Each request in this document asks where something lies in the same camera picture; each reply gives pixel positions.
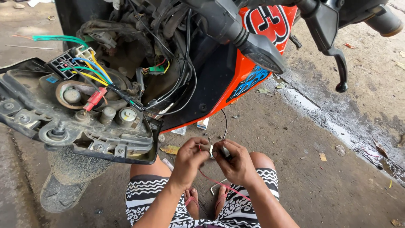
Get silver hex key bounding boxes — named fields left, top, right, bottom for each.
left=209, top=178, right=228, bottom=196

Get person's right hand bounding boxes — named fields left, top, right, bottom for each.
left=212, top=139, right=259, bottom=188

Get orange motorcycle fairing panel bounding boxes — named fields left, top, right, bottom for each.
left=161, top=4, right=298, bottom=134

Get black turn signal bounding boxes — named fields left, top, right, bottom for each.
left=236, top=30, right=287, bottom=75

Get muddy front tire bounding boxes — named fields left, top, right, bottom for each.
left=39, top=147, right=115, bottom=213

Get thin red wire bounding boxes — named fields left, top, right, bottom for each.
left=198, top=144, right=252, bottom=202

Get green sleeved wire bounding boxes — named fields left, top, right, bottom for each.
left=31, top=34, right=90, bottom=49

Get black headlight housing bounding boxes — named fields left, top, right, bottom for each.
left=0, top=57, right=164, bottom=165

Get pink flip-flop sandal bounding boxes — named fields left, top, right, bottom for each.
left=184, top=188, right=200, bottom=220
left=215, top=185, right=230, bottom=220

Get black footrest peg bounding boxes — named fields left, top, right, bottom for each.
left=289, top=34, right=303, bottom=50

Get person's left hand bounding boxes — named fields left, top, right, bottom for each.
left=171, top=137, right=211, bottom=191

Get small white packet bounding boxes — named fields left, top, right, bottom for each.
left=161, top=158, right=175, bottom=172

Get black handlebar grip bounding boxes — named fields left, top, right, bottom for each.
left=363, top=6, right=404, bottom=38

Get yellow dry leaf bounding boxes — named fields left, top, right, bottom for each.
left=159, top=145, right=180, bottom=155

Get thin black cable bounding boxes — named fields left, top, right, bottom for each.
left=220, top=109, right=228, bottom=141

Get black white patterned shorts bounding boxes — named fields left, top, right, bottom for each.
left=125, top=168, right=279, bottom=228

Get thin metal rod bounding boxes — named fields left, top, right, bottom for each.
left=4, top=44, right=55, bottom=50

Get white wire connector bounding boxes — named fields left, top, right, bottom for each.
left=74, top=45, right=96, bottom=61

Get black brake lever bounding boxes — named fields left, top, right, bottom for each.
left=302, top=3, right=349, bottom=93

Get green wire connector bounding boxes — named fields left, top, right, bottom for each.
left=148, top=65, right=166, bottom=76

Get red wire connector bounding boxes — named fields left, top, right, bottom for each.
left=82, top=87, right=108, bottom=112

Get black motorcycle wiring harness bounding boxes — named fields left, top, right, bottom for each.
left=76, top=0, right=198, bottom=116

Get black multi-pin connector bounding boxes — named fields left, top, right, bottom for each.
left=47, top=52, right=83, bottom=80

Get coloured wire bundle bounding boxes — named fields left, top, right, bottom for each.
left=60, top=51, right=114, bottom=87

